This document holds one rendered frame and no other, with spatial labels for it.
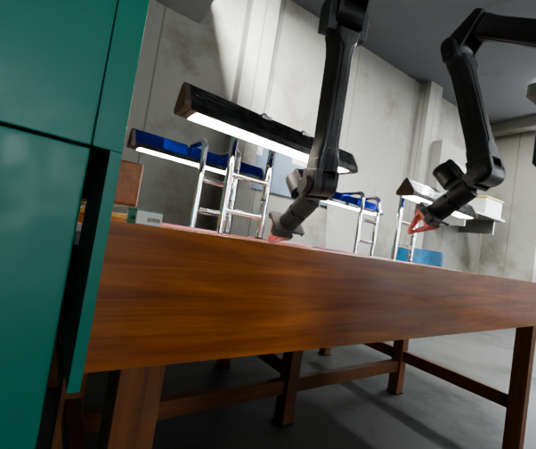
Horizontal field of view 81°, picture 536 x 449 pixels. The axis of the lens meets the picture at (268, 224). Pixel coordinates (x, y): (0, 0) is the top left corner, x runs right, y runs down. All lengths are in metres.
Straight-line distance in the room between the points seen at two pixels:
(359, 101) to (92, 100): 4.33
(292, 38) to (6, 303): 3.97
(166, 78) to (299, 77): 1.54
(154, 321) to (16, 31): 0.34
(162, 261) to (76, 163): 0.16
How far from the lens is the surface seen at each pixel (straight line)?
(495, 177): 0.96
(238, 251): 0.49
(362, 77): 4.76
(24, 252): 0.39
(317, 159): 0.75
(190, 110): 0.81
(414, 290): 0.88
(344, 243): 3.82
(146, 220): 0.46
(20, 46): 0.41
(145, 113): 3.17
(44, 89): 0.40
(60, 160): 0.38
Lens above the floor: 0.77
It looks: 3 degrees up
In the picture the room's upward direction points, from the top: 9 degrees clockwise
